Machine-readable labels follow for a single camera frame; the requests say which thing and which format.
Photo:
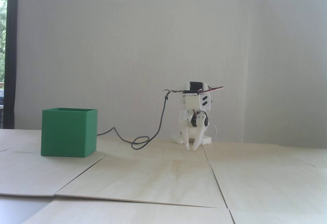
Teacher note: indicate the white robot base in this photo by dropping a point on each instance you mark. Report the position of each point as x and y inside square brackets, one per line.
[205, 141]

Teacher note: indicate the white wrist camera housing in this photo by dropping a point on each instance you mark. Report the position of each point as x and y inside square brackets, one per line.
[191, 102]

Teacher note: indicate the black window frame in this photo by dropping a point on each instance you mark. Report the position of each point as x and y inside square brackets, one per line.
[12, 55]

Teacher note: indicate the green box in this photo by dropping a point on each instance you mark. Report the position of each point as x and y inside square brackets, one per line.
[66, 134]

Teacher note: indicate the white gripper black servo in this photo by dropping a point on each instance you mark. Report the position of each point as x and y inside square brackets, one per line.
[192, 129]

